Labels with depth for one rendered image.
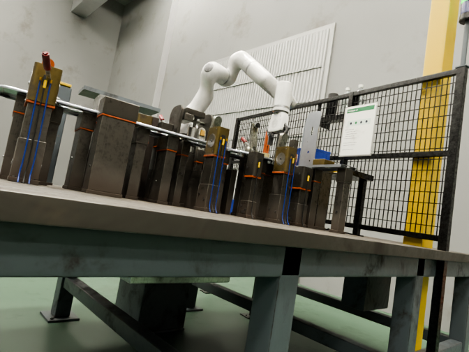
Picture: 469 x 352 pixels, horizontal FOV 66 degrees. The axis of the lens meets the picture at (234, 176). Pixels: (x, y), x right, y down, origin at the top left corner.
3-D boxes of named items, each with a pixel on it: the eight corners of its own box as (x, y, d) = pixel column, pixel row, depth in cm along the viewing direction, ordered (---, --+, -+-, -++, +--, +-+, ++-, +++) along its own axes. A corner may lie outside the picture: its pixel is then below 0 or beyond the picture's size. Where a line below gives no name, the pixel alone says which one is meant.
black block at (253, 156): (249, 219, 150) (260, 151, 153) (236, 216, 158) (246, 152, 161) (259, 221, 153) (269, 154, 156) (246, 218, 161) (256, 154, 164)
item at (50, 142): (31, 183, 124) (49, 103, 127) (30, 182, 129) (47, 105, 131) (47, 186, 127) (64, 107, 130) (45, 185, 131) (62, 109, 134)
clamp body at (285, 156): (280, 224, 154) (292, 145, 157) (263, 221, 163) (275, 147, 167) (291, 226, 157) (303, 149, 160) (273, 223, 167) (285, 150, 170)
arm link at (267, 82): (255, 82, 207) (289, 114, 193) (242, 71, 193) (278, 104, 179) (266, 70, 204) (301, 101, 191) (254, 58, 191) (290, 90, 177)
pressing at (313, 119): (312, 171, 193) (321, 110, 196) (297, 171, 202) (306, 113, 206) (313, 171, 193) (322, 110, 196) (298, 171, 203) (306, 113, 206)
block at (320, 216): (314, 228, 180) (324, 158, 184) (303, 226, 187) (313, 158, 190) (325, 230, 184) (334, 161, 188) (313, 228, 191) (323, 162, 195)
